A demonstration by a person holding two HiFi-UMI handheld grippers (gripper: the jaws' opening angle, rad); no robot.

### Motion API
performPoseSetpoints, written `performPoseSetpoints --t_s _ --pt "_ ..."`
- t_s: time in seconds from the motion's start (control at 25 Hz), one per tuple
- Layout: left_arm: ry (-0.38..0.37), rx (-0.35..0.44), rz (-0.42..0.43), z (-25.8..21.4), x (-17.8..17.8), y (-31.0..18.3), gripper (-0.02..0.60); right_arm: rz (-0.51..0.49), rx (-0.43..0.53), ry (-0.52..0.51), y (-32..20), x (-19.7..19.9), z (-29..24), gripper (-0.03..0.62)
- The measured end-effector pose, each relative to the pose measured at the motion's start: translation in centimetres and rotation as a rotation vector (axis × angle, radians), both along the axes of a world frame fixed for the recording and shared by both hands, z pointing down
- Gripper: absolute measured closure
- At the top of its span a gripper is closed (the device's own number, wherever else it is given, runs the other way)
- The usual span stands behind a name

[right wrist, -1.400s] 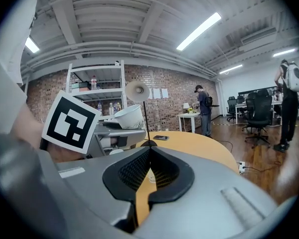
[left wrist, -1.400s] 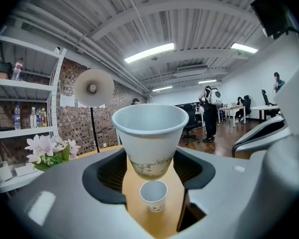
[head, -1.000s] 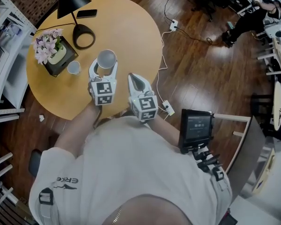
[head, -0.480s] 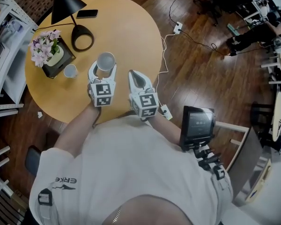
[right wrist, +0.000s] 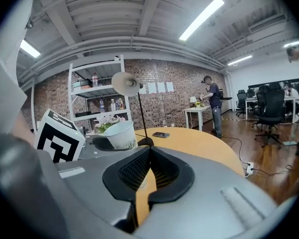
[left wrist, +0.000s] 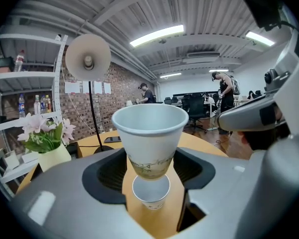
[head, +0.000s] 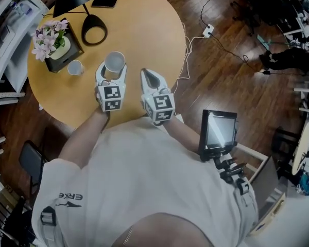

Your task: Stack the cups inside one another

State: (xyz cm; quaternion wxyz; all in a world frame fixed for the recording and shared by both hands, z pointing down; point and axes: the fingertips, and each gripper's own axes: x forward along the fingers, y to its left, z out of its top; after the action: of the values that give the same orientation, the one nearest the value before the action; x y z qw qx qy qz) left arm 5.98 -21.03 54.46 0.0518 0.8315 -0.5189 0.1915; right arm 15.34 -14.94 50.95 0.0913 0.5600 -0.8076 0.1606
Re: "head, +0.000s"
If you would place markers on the black square tray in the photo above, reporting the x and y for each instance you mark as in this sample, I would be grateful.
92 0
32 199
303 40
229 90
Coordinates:
74 41

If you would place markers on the clear plastic bottle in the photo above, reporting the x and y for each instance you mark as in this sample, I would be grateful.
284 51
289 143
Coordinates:
26 9

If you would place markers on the black smartphone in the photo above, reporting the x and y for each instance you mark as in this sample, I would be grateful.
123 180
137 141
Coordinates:
104 2

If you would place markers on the pink flowers in white pot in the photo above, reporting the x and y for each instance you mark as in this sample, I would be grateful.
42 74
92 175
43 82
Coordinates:
47 40

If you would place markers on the black tablet screen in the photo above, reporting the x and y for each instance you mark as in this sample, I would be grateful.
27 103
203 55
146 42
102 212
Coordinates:
219 130

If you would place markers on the person's left forearm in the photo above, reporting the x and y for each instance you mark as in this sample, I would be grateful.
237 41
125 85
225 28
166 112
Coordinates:
85 138

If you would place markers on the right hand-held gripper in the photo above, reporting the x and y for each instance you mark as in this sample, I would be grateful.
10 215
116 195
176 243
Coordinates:
161 107

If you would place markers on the black folding chair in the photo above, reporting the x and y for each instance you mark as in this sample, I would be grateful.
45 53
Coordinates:
31 161

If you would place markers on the white shelf unit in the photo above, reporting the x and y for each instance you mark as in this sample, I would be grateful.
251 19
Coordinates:
18 60

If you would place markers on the small round pale table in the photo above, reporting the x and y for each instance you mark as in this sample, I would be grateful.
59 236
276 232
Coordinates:
302 148

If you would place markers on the person's right forearm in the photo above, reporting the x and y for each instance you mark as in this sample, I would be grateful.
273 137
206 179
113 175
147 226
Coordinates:
185 135

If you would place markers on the person's bare chest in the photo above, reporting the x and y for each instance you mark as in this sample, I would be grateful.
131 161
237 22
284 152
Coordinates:
159 230

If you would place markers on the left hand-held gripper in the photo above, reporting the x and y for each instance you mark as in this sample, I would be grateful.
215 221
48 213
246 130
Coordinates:
112 96

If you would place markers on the person's white shirt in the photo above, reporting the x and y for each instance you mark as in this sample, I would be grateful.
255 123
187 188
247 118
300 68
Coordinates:
144 179

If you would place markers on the white cup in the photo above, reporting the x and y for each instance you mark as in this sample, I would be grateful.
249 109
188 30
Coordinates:
115 60
74 67

